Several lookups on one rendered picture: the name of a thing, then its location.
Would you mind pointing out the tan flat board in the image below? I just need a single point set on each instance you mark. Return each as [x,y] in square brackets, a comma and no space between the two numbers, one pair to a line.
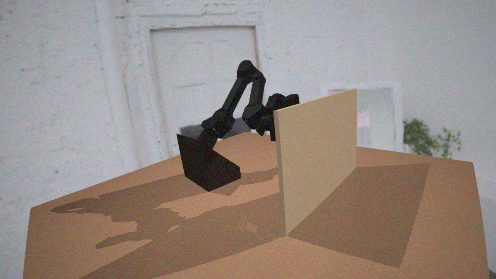
[316,151]

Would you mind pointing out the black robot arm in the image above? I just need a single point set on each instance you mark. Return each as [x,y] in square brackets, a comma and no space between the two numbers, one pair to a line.
[255,115]

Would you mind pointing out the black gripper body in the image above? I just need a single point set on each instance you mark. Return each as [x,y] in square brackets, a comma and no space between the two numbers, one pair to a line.
[292,99]

